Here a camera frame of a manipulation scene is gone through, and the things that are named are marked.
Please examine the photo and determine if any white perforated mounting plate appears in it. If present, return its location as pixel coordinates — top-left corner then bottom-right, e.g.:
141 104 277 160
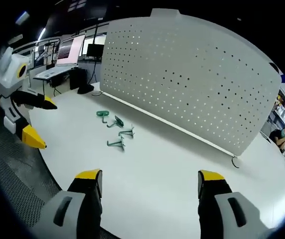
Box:
99 8 282 158

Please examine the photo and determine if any storage shelf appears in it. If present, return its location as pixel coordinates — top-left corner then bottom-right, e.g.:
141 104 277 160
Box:
267 88 285 140

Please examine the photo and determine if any green loop hook assembly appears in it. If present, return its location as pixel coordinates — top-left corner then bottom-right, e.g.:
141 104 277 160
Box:
96 110 110 123

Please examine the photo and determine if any grey desk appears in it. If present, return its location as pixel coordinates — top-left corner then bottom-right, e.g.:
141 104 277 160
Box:
32 65 79 81

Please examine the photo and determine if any black mesh mat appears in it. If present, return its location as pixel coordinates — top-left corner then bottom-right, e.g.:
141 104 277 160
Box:
0 123 61 229

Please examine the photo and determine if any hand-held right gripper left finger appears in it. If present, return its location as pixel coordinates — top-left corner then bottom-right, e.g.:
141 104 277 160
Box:
31 168 103 239

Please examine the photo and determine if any green wire hook assembly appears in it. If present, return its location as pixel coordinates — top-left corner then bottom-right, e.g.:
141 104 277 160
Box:
118 123 136 139
106 138 127 152

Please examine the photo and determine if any large display screen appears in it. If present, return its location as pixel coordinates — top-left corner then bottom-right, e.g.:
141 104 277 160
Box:
56 34 86 67

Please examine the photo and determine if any black cloth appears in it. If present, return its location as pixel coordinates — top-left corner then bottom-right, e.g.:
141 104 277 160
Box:
77 84 95 95

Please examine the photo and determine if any metal ring hook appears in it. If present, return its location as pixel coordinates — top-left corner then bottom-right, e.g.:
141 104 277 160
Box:
230 154 241 169

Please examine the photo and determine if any green plate hook assembly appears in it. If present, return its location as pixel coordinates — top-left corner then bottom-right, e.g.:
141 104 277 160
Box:
106 115 126 128

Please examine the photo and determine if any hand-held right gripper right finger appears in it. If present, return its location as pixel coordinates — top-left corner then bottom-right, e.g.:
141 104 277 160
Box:
197 169 279 239

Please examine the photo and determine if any black monitor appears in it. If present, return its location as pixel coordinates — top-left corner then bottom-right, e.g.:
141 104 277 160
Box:
86 43 105 57

